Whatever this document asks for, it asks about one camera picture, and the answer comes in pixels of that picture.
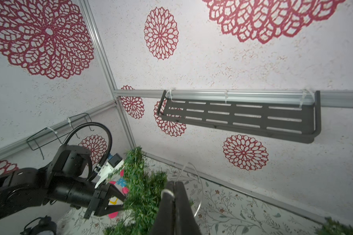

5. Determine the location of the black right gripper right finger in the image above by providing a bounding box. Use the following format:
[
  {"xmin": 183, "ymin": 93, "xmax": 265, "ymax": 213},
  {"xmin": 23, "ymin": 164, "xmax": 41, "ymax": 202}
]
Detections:
[{"xmin": 174, "ymin": 181, "xmax": 201, "ymax": 235}]

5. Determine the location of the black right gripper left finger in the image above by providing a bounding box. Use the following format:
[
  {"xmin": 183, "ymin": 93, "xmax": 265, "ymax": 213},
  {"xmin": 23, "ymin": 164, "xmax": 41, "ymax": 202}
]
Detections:
[{"xmin": 149, "ymin": 181, "xmax": 175, "ymax": 235}]

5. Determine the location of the small green christmas tree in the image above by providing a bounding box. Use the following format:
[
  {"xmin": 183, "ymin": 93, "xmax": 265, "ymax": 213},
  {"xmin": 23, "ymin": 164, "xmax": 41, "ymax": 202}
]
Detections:
[
  {"xmin": 105, "ymin": 147, "xmax": 177, "ymax": 235},
  {"xmin": 315, "ymin": 217, "xmax": 353, "ymax": 235}
]

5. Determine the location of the left small green christmas tree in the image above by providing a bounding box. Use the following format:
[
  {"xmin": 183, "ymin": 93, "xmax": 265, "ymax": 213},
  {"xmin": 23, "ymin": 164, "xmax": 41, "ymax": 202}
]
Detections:
[{"xmin": 105, "ymin": 147, "xmax": 177, "ymax": 235}]

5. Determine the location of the grey wall shelf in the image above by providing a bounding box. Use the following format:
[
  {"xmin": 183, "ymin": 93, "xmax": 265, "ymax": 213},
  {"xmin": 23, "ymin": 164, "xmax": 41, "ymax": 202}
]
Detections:
[{"xmin": 156, "ymin": 91, "xmax": 322, "ymax": 144}]

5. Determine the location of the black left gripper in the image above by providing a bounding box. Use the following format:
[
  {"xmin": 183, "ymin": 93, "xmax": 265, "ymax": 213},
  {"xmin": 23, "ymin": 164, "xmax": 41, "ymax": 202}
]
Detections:
[{"xmin": 45, "ymin": 144, "xmax": 126, "ymax": 219}]

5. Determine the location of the right small green christmas tree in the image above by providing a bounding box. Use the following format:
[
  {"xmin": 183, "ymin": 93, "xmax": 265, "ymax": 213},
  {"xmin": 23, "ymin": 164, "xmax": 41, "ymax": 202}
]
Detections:
[{"xmin": 315, "ymin": 217, "xmax": 353, "ymax": 235}]

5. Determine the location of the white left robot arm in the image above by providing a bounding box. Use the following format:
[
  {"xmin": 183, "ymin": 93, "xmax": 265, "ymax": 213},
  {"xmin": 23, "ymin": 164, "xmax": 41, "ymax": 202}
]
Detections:
[{"xmin": 0, "ymin": 122, "xmax": 126, "ymax": 219}]

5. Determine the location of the white pink plush toy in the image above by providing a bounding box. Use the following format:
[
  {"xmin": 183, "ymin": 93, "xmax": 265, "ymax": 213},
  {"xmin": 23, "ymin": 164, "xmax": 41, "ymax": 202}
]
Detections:
[{"xmin": 107, "ymin": 169, "xmax": 129, "ymax": 206}]

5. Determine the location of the black wire wall rack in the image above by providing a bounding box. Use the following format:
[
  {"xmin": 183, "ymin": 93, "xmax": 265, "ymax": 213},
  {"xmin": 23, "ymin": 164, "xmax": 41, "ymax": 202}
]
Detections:
[{"xmin": 26, "ymin": 113, "xmax": 92, "ymax": 160}]

